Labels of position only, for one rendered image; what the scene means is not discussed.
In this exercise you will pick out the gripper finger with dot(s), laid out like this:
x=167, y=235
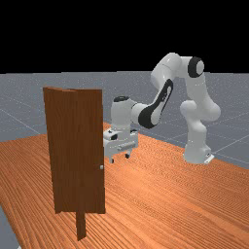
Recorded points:
x=112, y=159
x=127, y=155

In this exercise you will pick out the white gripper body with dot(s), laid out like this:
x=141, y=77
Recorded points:
x=121, y=142

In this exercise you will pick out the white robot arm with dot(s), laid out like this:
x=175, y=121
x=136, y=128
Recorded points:
x=197, y=97

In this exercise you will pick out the brown door leaf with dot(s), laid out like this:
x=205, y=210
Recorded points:
x=94, y=146

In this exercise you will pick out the brown door frame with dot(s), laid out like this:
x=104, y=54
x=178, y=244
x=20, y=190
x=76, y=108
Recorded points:
x=81, y=227

